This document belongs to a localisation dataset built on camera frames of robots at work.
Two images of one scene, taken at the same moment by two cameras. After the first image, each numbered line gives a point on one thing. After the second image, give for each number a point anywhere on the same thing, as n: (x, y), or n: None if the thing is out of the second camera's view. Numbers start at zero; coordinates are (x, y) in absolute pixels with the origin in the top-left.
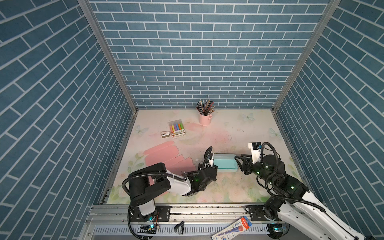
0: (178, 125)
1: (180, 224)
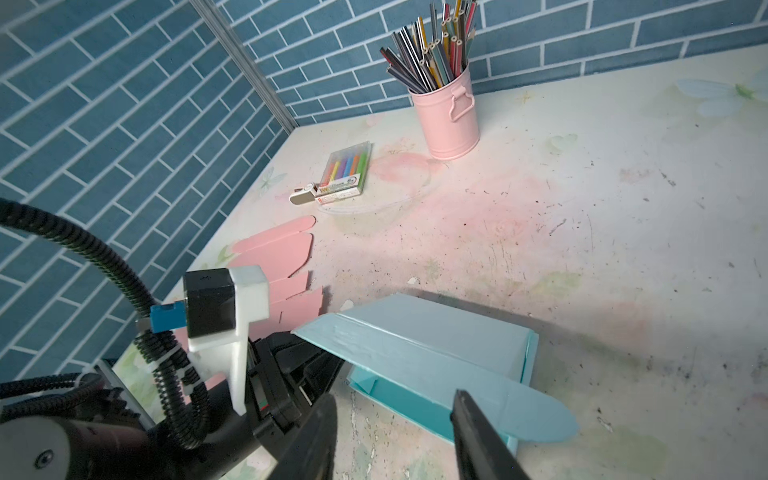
0: (346, 173)
1: None
